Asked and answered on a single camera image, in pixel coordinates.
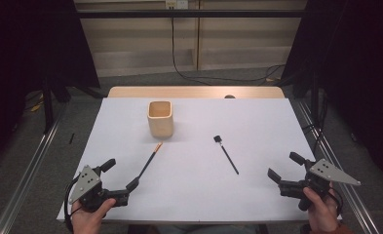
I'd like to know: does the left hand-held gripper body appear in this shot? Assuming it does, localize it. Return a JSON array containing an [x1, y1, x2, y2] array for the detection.
[[69, 165, 131, 213]]

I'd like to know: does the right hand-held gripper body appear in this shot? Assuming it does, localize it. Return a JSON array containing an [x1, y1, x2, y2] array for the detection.
[[278, 158, 362, 213]]

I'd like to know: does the wooden brush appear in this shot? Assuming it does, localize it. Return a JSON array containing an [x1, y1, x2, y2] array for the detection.
[[136, 141, 164, 179]]

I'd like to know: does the black brush with square head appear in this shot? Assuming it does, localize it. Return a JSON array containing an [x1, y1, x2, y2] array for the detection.
[[212, 135, 240, 176]]

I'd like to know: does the beige square cup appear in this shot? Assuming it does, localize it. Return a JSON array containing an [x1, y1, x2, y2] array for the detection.
[[146, 100, 174, 138]]

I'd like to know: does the person's left hand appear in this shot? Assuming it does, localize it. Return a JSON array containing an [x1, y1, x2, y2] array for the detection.
[[71, 198, 117, 234]]

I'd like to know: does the person's right hand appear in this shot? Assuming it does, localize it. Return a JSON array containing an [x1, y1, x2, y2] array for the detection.
[[302, 183, 341, 233]]

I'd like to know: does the white table sheet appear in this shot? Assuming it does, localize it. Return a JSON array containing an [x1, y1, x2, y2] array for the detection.
[[56, 97, 343, 224]]

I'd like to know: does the black metal stand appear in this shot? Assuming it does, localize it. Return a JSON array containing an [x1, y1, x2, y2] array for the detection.
[[310, 70, 321, 126], [42, 77, 56, 134]]

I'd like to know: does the black curtain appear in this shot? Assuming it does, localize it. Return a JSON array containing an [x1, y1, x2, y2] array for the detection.
[[0, 0, 101, 174], [281, 0, 383, 188]]

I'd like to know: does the black horizontal metal bar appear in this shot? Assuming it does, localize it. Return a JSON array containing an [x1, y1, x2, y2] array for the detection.
[[76, 9, 310, 19]]

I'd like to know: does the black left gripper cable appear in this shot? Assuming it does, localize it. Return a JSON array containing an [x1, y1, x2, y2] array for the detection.
[[63, 175, 84, 234]]

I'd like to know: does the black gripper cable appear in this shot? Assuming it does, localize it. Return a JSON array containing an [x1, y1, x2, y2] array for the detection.
[[327, 190, 345, 216], [63, 175, 84, 234]]

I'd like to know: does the aluminium floor rail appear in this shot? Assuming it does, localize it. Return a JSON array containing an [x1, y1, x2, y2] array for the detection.
[[295, 97, 380, 234], [0, 102, 68, 234]]

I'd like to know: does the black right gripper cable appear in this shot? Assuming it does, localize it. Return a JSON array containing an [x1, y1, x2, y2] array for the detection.
[[327, 190, 345, 216]]

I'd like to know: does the yellow floor cable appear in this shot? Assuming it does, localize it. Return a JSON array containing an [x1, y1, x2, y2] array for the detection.
[[28, 94, 46, 113]]

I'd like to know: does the black wall cable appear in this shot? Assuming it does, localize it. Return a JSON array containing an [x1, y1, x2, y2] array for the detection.
[[171, 16, 287, 87]]

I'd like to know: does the white wall outlet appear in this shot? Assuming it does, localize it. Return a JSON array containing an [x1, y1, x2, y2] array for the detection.
[[165, 0, 189, 10]]

